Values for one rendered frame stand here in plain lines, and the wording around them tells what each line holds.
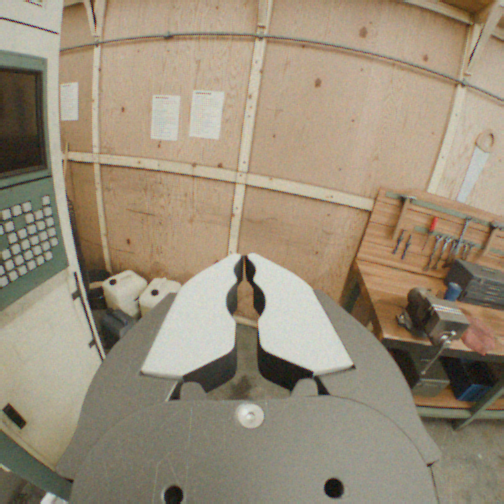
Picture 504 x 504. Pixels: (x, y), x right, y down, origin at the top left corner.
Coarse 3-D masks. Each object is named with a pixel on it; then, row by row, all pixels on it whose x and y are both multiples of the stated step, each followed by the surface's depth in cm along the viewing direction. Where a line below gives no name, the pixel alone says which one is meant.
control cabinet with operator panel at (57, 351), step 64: (0, 0) 28; (0, 64) 34; (0, 128) 41; (0, 192) 45; (64, 192) 70; (0, 256) 49; (64, 256) 72; (0, 320) 52; (64, 320) 81; (0, 384) 53; (64, 384) 83; (64, 448) 81
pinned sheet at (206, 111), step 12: (204, 96) 135; (216, 96) 133; (192, 108) 139; (204, 108) 138; (216, 108) 137; (192, 120) 142; (204, 120) 141; (216, 120) 140; (192, 132) 146; (204, 132) 145; (216, 132) 143
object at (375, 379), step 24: (336, 312) 8; (360, 336) 7; (360, 360) 6; (384, 360) 6; (336, 384) 6; (360, 384) 6; (384, 384) 6; (384, 408) 5; (408, 408) 5; (408, 432) 4; (432, 456) 4
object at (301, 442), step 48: (192, 384) 6; (144, 432) 4; (192, 432) 4; (240, 432) 4; (288, 432) 4; (336, 432) 4; (384, 432) 4; (96, 480) 3; (144, 480) 3; (192, 480) 3; (240, 480) 4; (288, 480) 4; (336, 480) 4; (384, 480) 3
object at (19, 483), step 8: (0, 472) 33; (8, 472) 35; (0, 480) 32; (8, 480) 34; (16, 480) 37; (24, 480) 39; (0, 488) 31; (8, 488) 33; (16, 488) 36; (0, 496) 30; (8, 496) 33; (16, 496) 35
